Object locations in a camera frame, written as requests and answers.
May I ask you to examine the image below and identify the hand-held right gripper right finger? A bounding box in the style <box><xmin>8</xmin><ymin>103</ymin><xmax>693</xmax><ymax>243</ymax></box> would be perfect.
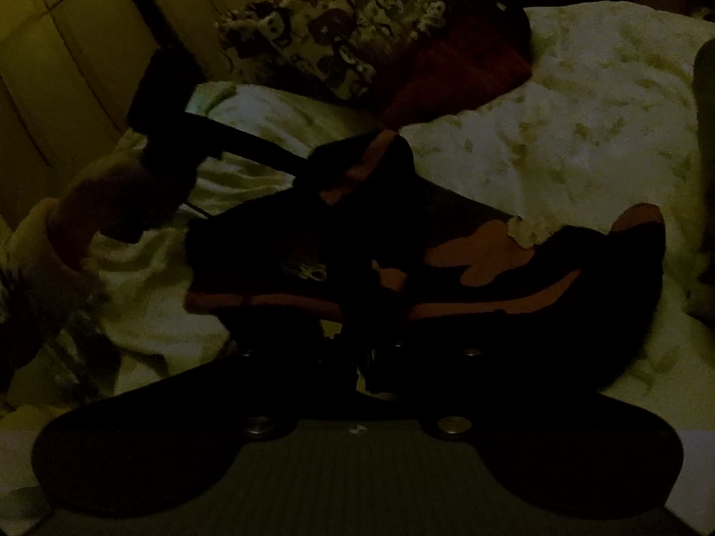
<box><xmin>365</xmin><ymin>339</ymin><xmax>484</xmax><ymax>440</ymax></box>

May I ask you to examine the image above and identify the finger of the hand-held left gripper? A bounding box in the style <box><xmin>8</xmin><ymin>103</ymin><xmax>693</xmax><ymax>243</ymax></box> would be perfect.
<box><xmin>190</xmin><ymin>114</ymin><xmax>316</xmax><ymax>177</ymax></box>

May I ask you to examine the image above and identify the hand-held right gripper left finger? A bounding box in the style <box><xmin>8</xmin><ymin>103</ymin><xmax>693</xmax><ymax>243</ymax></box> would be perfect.
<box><xmin>237</xmin><ymin>339</ymin><xmax>365</xmax><ymax>440</ymax></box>

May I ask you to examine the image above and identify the black and orange garment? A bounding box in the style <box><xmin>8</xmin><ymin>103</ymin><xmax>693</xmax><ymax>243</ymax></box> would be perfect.
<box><xmin>183</xmin><ymin>128</ymin><xmax>668</xmax><ymax>397</ymax></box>

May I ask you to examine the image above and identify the person's left forearm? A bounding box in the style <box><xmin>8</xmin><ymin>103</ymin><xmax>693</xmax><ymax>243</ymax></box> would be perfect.
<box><xmin>0</xmin><ymin>201</ymin><xmax>84</xmax><ymax>369</ymax></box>

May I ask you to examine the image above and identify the person's left hand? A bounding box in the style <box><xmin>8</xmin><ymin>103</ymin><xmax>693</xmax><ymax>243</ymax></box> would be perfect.
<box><xmin>47</xmin><ymin>162</ymin><xmax>193</xmax><ymax>269</ymax></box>

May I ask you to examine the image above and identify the wooden wardrobe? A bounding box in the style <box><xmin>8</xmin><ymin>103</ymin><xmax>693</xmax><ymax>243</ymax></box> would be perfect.
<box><xmin>0</xmin><ymin>0</ymin><xmax>269</xmax><ymax>218</ymax></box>

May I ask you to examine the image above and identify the floral pillow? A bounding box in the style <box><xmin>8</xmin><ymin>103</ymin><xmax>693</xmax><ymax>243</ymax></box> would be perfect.
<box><xmin>215</xmin><ymin>0</ymin><xmax>492</xmax><ymax>104</ymax></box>

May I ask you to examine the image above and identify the dark red pillow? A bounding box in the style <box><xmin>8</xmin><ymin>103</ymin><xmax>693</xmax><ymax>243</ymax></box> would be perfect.
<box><xmin>380</xmin><ymin>0</ymin><xmax>534</xmax><ymax>129</ymax></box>

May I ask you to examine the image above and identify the white patterned blanket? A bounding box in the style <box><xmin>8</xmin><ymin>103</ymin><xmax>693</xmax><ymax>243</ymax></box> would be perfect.
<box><xmin>78</xmin><ymin>3</ymin><xmax>715</xmax><ymax>419</ymax></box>

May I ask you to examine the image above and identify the dark green cloth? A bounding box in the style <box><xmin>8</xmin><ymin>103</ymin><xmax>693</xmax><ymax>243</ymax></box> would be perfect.
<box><xmin>691</xmin><ymin>38</ymin><xmax>715</xmax><ymax>157</ymax></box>

